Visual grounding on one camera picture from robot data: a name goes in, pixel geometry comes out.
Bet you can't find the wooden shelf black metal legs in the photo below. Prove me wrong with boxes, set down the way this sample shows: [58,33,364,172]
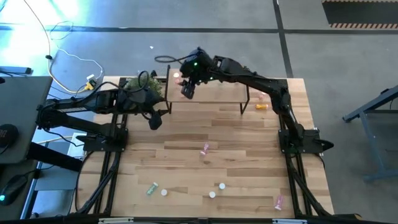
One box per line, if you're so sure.
[164,64,251,115]

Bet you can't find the green potted plant black pot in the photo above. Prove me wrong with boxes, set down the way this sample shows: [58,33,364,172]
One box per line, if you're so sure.
[124,75,165,108]

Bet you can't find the white yellow power adapter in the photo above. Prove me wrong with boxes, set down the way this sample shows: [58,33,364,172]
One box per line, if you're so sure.
[85,73,98,91]

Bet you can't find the black desk leg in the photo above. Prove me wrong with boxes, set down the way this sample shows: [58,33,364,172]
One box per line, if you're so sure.
[26,142,84,172]

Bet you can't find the grey desk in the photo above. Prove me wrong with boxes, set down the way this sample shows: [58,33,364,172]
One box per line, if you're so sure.
[0,75,53,165]

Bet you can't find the black round device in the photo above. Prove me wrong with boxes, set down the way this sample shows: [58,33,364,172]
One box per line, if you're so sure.
[0,123,19,149]

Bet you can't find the black computer mouse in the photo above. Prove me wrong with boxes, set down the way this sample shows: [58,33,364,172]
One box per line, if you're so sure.
[0,174,29,207]

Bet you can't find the black hazard striped mat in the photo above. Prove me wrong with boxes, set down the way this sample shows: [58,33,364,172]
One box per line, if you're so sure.
[322,0,398,30]

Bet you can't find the black metal rig frame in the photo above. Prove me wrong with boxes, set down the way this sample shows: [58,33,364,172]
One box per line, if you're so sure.
[71,77,363,224]

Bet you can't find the black right camera cable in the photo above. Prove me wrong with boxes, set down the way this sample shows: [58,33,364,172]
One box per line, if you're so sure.
[154,54,191,65]

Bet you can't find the blue-grey metal table frame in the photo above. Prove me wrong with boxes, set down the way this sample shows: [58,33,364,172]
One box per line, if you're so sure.
[341,84,398,183]

